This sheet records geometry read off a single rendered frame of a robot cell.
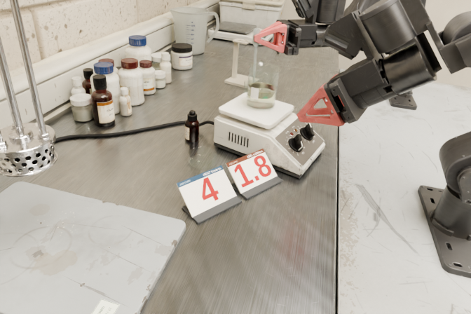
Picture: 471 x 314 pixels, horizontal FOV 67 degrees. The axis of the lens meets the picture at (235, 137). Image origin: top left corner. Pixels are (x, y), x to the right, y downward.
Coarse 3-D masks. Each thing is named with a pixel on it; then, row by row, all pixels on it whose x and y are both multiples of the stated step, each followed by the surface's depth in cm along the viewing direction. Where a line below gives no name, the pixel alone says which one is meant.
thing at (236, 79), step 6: (234, 42) 104; (240, 42) 102; (246, 42) 102; (234, 48) 105; (234, 54) 105; (234, 60) 106; (234, 66) 107; (234, 72) 108; (228, 78) 108; (234, 78) 109; (240, 78) 109; (246, 78) 109; (234, 84) 106; (240, 84) 105
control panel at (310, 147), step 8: (296, 120) 73; (288, 128) 70; (296, 128) 71; (280, 136) 67; (288, 136) 68; (288, 144) 66; (304, 144) 69; (312, 144) 70; (320, 144) 72; (296, 152) 66; (304, 152) 67; (312, 152) 69; (296, 160) 65; (304, 160) 66
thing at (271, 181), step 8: (264, 152) 67; (232, 176) 61; (272, 176) 65; (232, 184) 62; (256, 184) 63; (264, 184) 63; (272, 184) 63; (240, 192) 60; (248, 192) 61; (256, 192) 61
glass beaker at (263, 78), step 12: (252, 72) 67; (264, 72) 72; (276, 72) 67; (252, 84) 68; (264, 84) 67; (276, 84) 69; (252, 96) 69; (264, 96) 69; (252, 108) 70; (264, 108) 70
